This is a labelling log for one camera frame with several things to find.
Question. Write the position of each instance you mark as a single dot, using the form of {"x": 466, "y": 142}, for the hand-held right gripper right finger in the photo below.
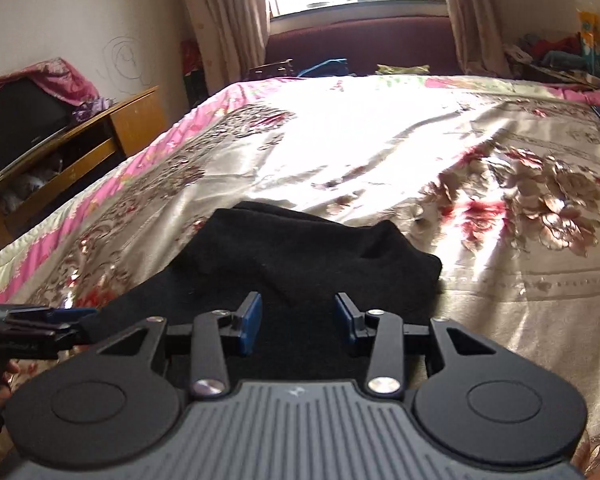
{"x": 344, "y": 320}

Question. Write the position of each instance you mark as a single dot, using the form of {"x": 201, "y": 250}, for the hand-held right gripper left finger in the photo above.
{"x": 251, "y": 322}

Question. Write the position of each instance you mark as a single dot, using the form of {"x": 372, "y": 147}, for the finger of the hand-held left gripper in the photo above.
{"x": 65, "y": 332}
{"x": 70, "y": 313}

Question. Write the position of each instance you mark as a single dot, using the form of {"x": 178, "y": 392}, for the black pants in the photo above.
{"x": 305, "y": 250}

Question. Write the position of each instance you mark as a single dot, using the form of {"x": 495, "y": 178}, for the person's left hand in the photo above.
{"x": 2, "y": 397}

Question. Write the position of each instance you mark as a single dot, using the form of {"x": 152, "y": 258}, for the grey cloth bundle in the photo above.
{"x": 30, "y": 180}

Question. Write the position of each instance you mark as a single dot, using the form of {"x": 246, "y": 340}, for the floral satin bedspread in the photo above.
{"x": 380, "y": 160}

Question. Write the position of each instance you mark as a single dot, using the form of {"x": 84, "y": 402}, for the black television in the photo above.
{"x": 20, "y": 120}

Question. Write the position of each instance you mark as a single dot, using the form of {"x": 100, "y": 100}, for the light wooden cabinet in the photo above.
{"x": 135, "y": 120}

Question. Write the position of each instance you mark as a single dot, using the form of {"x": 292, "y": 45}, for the purple cloth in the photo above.
{"x": 92, "y": 107}

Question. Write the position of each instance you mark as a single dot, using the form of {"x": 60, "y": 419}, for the pink floral cover cloth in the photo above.
{"x": 55, "y": 70}

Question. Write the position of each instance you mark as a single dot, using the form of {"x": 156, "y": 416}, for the blue bag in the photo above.
{"x": 327, "y": 66}

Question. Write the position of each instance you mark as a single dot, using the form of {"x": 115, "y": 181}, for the yellow-green cloth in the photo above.
{"x": 402, "y": 70}

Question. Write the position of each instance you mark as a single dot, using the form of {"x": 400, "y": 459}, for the red printed item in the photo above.
{"x": 190, "y": 57}

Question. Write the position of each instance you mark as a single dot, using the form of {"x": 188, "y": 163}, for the maroon sofa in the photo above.
{"x": 360, "y": 42}

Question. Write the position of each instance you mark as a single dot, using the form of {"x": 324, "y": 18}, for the beige patterned curtain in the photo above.
{"x": 467, "y": 20}
{"x": 220, "y": 20}

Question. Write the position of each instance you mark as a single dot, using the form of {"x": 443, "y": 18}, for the cluttered nightstand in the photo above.
{"x": 555, "y": 76}

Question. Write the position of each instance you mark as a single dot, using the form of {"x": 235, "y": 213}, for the yellow printed package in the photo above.
{"x": 590, "y": 30}

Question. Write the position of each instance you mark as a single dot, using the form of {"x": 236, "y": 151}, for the black frame item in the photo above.
{"x": 272, "y": 69}

